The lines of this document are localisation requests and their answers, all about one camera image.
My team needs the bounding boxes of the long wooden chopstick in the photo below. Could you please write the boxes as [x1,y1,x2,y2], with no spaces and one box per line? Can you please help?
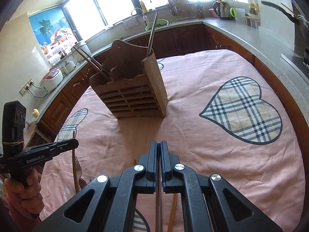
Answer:
[72,130,80,194]

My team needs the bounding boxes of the dark chopstick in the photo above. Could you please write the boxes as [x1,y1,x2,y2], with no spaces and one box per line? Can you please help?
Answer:
[155,143,162,232]

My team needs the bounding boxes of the kitchen faucet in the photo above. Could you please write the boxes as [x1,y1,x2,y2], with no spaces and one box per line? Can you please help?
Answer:
[131,7,149,26]

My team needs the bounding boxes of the person's left hand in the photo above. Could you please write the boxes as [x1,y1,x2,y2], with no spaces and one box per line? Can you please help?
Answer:
[4,168,45,218]

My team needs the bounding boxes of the light wooden chopstick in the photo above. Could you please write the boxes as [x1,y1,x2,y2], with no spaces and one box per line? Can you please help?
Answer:
[167,193,177,232]

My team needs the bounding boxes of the silver fork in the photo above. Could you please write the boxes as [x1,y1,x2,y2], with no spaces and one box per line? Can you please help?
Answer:
[74,157,87,189]

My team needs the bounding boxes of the pink heart-patterned tablecloth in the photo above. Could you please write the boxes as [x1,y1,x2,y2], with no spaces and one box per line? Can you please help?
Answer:
[39,49,306,232]

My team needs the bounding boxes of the white red rice cooker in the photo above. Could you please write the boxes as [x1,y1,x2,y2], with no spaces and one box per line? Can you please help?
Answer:
[40,68,63,93]

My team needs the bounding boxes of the small white pot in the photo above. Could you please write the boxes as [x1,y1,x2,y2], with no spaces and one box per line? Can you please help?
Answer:
[60,61,76,75]

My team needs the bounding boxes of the chopstick in holder left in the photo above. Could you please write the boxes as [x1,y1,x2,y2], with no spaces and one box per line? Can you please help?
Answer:
[76,49,111,82]

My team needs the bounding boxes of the chopstick in holder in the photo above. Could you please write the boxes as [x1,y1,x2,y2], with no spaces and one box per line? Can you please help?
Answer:
[146,10,158,57]
[76,49,111,82]

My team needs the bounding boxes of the wooden utensil holder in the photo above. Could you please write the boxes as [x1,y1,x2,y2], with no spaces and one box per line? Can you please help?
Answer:
[89,40,168,119]

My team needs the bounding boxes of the white tall rice cooker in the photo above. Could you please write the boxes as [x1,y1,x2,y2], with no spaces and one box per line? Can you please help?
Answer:
[71,41,91,62]

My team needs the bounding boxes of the tropical fruit poster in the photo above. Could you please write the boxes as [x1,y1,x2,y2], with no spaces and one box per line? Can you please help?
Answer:
[28,7,77,64]

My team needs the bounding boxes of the chopstick in holder right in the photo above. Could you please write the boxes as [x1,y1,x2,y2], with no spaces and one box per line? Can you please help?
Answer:
[146,10,158,57]

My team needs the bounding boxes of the green colander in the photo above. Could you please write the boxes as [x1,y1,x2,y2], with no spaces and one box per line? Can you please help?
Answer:
[145,19,170,31]

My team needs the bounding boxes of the steel electric kettle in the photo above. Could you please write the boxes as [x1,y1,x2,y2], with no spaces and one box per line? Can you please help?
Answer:
[213,0,233,20]

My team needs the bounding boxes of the wooden knife block rack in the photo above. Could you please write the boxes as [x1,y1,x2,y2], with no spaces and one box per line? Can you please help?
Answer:
[168,0,195,18]

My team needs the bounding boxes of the wall power socket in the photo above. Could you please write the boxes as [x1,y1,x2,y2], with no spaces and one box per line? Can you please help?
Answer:
[19,78,34,96]

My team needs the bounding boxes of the green handled white mug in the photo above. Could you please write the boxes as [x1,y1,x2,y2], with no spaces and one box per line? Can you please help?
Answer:
[230,7,245,21]

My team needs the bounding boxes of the black wok with handle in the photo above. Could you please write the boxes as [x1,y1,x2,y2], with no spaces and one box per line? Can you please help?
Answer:
[259,0,308,55]

